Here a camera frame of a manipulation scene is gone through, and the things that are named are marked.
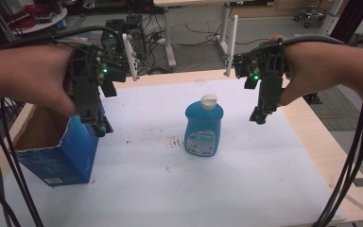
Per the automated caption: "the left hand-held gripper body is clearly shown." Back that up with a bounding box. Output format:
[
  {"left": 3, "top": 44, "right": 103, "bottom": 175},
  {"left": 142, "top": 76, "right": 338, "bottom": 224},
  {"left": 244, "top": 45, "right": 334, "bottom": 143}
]
[{"left": 68, "top": 31, "right": 140, "bottom": 127}]

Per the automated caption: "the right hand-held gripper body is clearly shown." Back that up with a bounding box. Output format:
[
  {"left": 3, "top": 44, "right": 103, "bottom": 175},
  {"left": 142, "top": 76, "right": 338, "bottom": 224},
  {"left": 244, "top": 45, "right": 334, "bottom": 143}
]
[{"left": 225, "top": 14, "right": 287, "bottom": 117}]

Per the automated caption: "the blue cardboard box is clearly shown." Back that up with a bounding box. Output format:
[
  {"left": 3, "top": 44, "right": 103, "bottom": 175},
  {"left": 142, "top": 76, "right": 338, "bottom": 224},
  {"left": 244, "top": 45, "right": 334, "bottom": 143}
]
[{"left": 12, "top": 103, "right": 101, "bottom": 187}]

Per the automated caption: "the blue bottle with white cap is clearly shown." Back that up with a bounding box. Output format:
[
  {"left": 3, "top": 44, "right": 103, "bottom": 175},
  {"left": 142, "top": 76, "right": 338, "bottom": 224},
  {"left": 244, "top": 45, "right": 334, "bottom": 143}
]
[{"left": 183, "top": 93, "right": 225, "bottom": 158}]

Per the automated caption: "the person's right hand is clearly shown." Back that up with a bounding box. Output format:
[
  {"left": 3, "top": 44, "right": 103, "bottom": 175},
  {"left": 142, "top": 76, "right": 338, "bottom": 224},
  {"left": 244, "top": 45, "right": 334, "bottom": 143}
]
[{"left": 267, "top": 34, "right": 333, "bottom": 108}]

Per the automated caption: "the person's left hand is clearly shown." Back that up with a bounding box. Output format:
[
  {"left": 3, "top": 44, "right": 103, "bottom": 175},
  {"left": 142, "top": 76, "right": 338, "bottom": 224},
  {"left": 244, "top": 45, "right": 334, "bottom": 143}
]
[{"left": 22, "top": 36, "right": 87, "bottom": 118}]

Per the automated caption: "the black table clamp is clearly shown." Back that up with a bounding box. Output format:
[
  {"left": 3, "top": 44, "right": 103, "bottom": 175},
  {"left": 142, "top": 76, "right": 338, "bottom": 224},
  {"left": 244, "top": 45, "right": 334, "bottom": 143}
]
[{"left": 302, "top": 92, "right": 323, "bottom": 106}]

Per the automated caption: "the white desk leg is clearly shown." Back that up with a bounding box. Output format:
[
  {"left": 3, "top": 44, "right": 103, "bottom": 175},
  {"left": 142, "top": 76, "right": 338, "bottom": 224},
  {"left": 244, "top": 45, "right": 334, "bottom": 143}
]
[
  {"left": 215, "top": 1, "right": 234, "bottom": 55},
  {"left": 162, "top": 5, "right": 178, "bottom": 69}
]

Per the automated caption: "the black equipment rack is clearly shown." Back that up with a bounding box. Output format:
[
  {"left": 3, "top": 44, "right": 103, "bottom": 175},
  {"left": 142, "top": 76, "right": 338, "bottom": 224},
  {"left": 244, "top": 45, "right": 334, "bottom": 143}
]
[{"left": 104, "top": 13, "right": 148, "bottom": 70}]

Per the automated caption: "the round white table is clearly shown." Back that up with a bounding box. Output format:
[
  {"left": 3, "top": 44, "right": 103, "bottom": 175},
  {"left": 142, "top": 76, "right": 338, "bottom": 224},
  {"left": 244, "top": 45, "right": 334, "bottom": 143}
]
[{"left": 9, "top": 5, "right": 69, "bottom": 36}]

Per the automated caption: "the office chair base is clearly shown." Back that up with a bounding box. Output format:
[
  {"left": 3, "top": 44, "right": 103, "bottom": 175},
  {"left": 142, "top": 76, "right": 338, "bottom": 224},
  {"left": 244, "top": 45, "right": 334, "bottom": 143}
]
[{"left": 292, "top": 2, "right": 328, "bottom": 29}]

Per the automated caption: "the white foam mat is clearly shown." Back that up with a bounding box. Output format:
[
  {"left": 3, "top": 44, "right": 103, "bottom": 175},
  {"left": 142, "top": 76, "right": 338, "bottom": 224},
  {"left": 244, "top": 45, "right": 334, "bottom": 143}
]
[{"left": 0, "top": 79, "right": 348, "bottom": 227}]

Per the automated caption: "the grey floor mat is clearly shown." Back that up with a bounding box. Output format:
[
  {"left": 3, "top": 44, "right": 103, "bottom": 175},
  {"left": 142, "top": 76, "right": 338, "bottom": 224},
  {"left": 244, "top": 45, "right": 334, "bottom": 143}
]
[{"left": 307, "top": 85, "right": 363, "bottom": 132}]

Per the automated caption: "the dark curtain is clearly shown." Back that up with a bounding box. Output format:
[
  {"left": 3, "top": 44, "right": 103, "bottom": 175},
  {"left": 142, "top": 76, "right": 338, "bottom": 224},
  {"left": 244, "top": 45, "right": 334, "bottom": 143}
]
[{"left": 329, "top": 0, "right": 363, "bottom": 44}]

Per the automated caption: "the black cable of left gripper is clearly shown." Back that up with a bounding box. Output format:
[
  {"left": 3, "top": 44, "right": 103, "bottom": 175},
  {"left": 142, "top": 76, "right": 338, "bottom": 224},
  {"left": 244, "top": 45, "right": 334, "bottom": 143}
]
[{"left": 0, "top": 26, "right": 123, "bottom": 52}]

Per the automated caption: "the grey cable of right gripper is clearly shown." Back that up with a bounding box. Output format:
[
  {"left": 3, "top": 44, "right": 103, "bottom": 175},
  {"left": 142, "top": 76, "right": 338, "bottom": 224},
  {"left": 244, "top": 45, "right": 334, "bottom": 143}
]
[{"left": 245, "top": 33, "right": 347, "bottom": 61}]

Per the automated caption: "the red cable coil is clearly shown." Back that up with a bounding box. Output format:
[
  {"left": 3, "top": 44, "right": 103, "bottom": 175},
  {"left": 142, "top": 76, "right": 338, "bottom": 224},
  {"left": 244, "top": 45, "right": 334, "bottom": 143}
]
[{"left": 11, "top": 4, "right": 49, "bottom": 31}]

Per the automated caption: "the black hanging cable bundle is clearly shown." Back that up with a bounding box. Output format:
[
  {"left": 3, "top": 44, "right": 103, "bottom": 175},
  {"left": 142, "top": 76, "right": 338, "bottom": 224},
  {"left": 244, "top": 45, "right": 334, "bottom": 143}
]
[
  {"left": 0, "top": 96, "right": 45, "bottom": 227},
  {"left": 312, "top": 103, "right": 363, "bottom": 227}
]

